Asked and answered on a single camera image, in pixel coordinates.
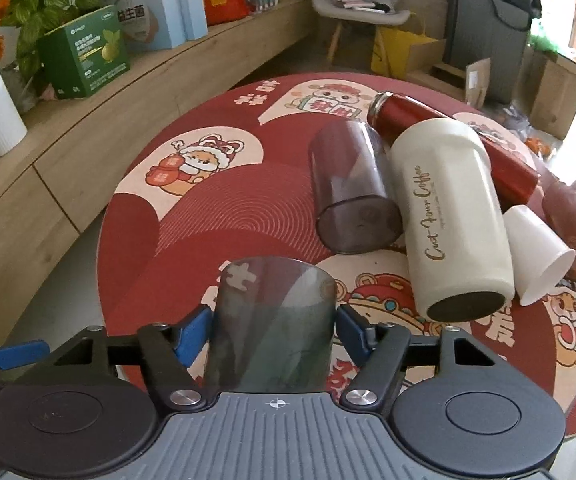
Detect small white plastic cup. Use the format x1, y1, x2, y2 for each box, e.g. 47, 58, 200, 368
503, 205, 576, 307

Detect books on chair seat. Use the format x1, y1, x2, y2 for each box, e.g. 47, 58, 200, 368
335, 0, 394, 15

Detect purple translucent cup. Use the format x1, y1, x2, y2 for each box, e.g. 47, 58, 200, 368
309, 120, 404, 255

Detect light blue slim box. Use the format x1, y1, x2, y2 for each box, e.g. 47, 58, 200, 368
174, 0, 209, 42

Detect green carton box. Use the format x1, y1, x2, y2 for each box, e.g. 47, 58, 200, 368
36, 19, 131, 100

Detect green translucent cup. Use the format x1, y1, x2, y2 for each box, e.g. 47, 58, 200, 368
203, 256, 339, 395

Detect cream coffee tumbler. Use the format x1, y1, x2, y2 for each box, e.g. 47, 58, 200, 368
389, 117, 516, 323

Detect red thermos bottle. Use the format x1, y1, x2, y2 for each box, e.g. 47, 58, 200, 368
366, 91, 541, 213

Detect curved wooden counter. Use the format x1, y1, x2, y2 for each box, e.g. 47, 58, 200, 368
0, 0, 325, 302

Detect flat cardboard piece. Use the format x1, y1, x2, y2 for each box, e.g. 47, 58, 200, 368
462, 57, 492, 107

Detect brown cardboard box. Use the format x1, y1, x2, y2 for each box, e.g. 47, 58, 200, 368
527, 44, 576, 142

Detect black rolling suitcase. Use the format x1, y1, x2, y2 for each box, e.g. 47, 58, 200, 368
440, 0, 534, 107

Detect grey chair with wooden legs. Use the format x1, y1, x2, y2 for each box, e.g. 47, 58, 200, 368
311, 0, 415, 64

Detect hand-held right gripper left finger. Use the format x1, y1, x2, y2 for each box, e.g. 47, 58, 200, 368
50, 305, 215, 413

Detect pink flowers with green leaves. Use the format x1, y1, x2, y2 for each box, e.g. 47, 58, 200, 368
0, 0, 103, 83

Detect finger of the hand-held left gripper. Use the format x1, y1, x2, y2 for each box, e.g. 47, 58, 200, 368
0, 340, 50, 386

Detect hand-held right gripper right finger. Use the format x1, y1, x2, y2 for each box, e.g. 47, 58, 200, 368
335, 304, 499, 413

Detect large white carton box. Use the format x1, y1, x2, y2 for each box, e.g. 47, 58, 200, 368
112, 0, 189, 52

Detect red-brown translucent cup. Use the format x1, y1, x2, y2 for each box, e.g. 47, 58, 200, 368
540, 177, 576, 282

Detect yellow paper bag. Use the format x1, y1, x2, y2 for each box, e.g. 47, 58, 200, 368
371, 25, 447, 82

